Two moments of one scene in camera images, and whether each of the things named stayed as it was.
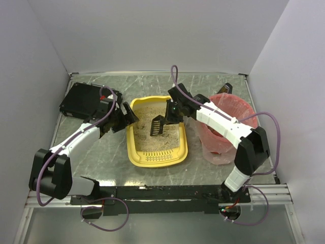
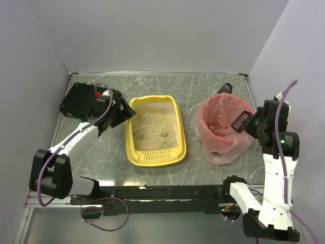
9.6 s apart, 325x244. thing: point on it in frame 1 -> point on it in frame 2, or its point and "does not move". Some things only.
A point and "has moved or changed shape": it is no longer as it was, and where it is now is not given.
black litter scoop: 157,125 has moved or changed shape
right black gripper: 169,118 -> 251,123
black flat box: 83,99 does not move
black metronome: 227,88 does not move
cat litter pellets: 169,139 does not move
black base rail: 161,200 does not move
